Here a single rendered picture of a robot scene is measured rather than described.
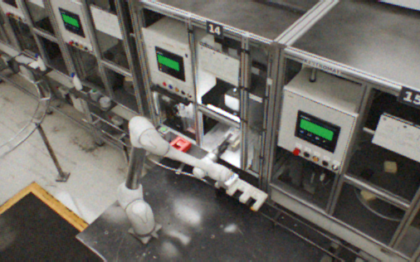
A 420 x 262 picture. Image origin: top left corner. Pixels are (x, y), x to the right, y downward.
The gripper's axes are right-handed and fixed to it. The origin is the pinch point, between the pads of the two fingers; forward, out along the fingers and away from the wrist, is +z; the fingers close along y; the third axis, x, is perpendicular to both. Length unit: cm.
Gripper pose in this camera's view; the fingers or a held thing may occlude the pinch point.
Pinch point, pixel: (229, 138)
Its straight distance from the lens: 300.5
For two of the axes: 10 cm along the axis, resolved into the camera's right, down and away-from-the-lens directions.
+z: 6.1, -6.3, 4.8
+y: -1.0, -6.6, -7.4
